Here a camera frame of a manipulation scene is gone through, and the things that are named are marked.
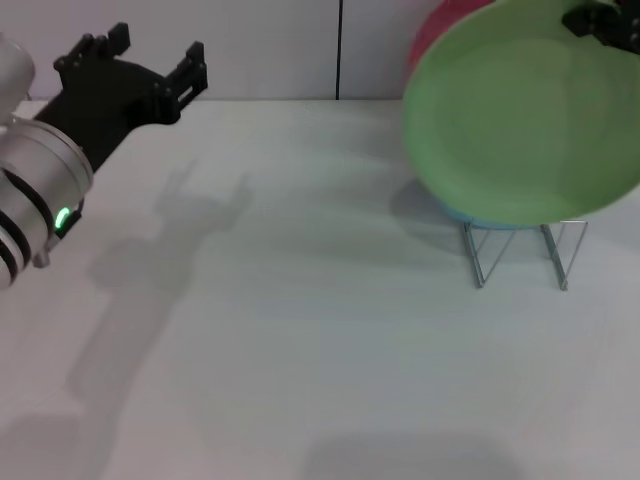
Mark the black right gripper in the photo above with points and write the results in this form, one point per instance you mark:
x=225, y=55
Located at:
x=625, y=27

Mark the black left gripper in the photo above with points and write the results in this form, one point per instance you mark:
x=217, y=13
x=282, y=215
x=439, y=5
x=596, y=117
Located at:
x=105, y=107

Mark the green plastic plate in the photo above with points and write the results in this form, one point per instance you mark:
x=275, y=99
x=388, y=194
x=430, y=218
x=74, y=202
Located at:
x=520, y=115

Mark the red plastic plate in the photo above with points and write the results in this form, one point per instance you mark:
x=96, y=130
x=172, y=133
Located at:
x=430, y=30

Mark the teal plastic plate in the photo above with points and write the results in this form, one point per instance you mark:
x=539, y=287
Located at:
x=480, y=219

